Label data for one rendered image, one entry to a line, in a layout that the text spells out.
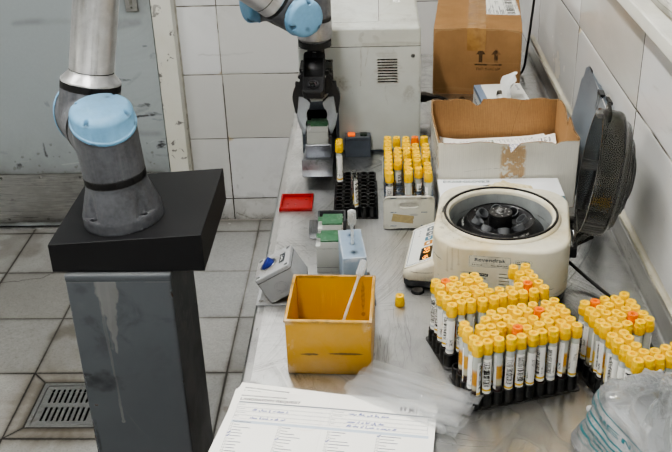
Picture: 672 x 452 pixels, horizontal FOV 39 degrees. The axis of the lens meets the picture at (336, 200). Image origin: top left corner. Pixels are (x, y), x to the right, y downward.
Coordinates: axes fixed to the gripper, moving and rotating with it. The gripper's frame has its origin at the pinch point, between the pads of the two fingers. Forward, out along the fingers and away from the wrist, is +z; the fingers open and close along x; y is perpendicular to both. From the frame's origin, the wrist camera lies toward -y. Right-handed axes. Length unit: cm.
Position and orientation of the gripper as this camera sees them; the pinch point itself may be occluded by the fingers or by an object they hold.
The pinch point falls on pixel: (317, 130)
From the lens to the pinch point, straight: 207.8
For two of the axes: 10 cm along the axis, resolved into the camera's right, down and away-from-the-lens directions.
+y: 0.3, -4.5, 8.9
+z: 0.3, 8.9, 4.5
